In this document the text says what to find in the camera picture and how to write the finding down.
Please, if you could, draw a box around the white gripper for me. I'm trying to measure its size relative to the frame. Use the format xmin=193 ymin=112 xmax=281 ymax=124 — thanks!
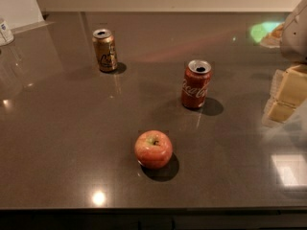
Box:
xmin=268 ymin=0 xmax=307 ymax=123

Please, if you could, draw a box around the red Coca-Cola can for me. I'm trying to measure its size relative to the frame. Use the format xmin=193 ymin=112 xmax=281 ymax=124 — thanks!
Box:
xmin=181 ymin=59 xmax=212 ymax=109

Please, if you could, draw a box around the orange gold soda can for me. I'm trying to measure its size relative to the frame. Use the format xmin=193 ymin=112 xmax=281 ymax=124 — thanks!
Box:
xmin=92 ymin=29 xmax=117 ymax=72

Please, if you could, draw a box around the red apple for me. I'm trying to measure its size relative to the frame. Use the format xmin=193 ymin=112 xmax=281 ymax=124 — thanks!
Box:
xmin=134 ymin=130 xmax=173 ymax=170

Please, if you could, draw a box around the white container at left edge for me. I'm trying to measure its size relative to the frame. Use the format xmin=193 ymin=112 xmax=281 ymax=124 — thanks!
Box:
xmin=0 ymin=17 xmax=14 ymax=46

